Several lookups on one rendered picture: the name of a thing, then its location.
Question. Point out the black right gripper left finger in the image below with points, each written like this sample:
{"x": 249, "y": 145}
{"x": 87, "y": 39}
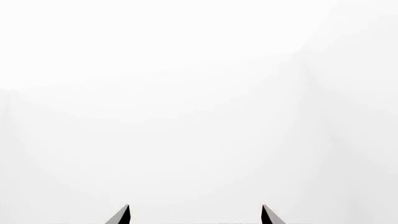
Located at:
{"x": 121, "y": 217}

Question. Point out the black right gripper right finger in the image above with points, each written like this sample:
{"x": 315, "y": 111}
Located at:
{"x": 269, "y": 217}

